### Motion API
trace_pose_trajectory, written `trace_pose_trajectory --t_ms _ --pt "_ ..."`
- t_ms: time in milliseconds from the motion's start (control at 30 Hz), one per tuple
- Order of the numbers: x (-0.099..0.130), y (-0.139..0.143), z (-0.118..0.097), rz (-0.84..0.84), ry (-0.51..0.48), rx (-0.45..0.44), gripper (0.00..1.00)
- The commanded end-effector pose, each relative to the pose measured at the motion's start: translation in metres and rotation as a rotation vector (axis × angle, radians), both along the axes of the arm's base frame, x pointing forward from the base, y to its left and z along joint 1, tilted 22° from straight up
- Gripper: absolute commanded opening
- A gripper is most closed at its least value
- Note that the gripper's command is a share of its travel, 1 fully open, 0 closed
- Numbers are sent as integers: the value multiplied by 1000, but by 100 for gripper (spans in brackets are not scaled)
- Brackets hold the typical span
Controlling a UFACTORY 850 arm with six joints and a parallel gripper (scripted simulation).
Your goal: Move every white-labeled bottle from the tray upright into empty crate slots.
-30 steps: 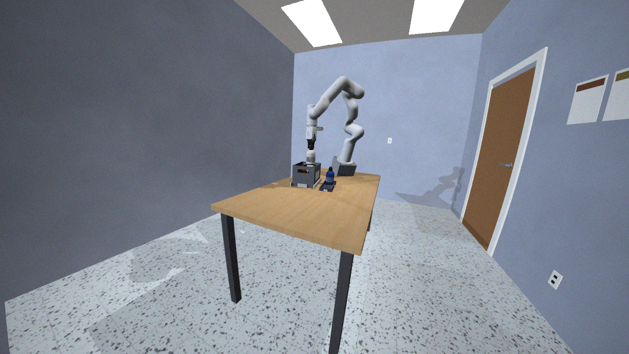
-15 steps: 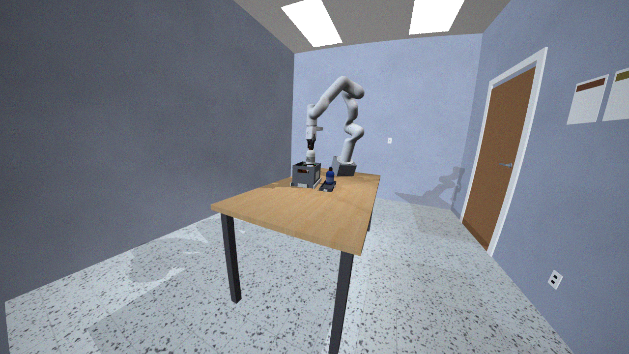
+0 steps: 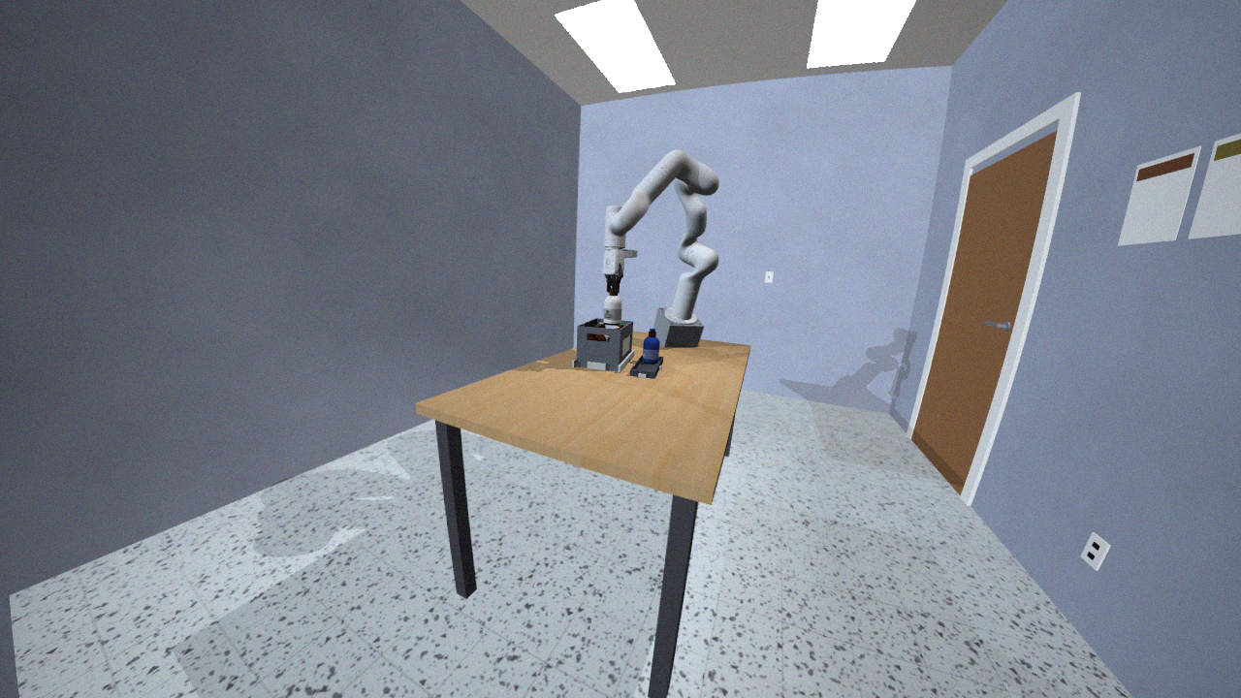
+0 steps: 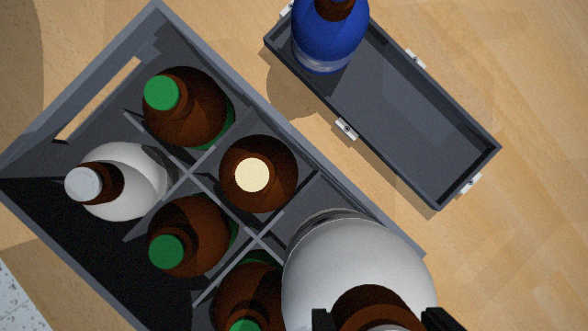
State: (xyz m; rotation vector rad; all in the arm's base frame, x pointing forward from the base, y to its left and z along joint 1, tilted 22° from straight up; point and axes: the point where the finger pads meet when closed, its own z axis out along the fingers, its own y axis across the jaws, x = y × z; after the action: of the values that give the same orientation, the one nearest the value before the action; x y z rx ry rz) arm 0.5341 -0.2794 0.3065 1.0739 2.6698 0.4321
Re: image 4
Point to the dark grey tray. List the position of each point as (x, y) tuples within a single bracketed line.
[(400, 112)]

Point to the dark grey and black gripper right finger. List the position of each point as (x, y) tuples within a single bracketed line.
[(438, 319)]

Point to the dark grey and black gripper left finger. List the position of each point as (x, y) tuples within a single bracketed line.
[(322, 321)]

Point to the white bottle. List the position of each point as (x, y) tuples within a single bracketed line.
[(361, 271), (121, 181)]

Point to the blue bottle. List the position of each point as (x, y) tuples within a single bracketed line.
[(325, 34)]

